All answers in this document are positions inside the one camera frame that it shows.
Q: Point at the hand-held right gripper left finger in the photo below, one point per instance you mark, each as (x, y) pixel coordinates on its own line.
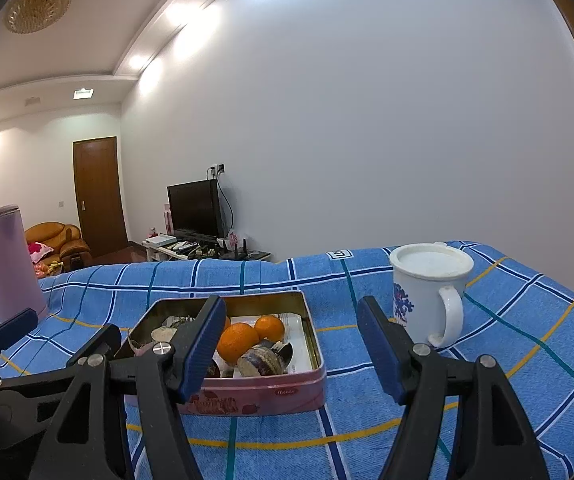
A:
(202, 355)

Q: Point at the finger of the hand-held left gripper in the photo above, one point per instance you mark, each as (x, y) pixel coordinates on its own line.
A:
(14, 327)
(99, 342)

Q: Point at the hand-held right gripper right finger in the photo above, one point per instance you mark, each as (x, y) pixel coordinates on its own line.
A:
(379, 350)

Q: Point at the orange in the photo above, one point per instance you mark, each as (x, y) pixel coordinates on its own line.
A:
(226, 322)
(270, 327)
(237, 342)

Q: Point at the pink tin box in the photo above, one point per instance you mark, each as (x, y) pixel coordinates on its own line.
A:
(267, 400)

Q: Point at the white mug blue print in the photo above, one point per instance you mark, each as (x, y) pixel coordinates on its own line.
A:
(417, 310)

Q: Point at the pink tumbler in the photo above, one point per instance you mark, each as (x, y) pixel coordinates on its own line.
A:
(9, 270)

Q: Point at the yellow banana bunch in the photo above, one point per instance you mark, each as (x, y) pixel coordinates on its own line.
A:
(54, 266)

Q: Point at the pink cushion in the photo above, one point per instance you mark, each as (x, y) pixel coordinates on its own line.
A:
(38, 250)

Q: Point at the printed paper liner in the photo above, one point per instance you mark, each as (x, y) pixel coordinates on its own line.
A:
(297, 340)

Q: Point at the white paper cup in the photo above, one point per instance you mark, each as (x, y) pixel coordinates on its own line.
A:
(429, 262)

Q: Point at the orange leather armchair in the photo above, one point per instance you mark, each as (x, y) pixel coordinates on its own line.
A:
(49, 232)

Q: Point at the white tv stand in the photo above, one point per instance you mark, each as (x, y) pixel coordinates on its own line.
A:
(154, 252)

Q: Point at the black router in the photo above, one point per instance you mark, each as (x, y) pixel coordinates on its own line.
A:
(234, 254)

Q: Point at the white floral hand fan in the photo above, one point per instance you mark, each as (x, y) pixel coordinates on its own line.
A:
(233, 240)

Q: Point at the white set-top box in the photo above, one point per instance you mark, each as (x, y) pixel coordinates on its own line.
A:
(161, 239)

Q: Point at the blue plaid blanket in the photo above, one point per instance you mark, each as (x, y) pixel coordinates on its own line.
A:
(517, 360)

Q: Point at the black television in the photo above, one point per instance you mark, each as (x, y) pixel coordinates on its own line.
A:
(192, 210)

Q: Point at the brown wooden door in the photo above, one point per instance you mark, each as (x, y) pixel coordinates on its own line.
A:
(99, 195)

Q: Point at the ceiling air vent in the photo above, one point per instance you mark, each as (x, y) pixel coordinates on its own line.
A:
(32, 100)

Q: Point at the square ceiling light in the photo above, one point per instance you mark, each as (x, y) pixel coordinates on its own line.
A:
(82, 93)

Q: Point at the round gold ceiling lamp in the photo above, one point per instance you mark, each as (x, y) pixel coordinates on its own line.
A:
(39, 5)

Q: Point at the wall socket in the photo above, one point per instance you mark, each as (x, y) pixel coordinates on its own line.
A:
(216, 169)

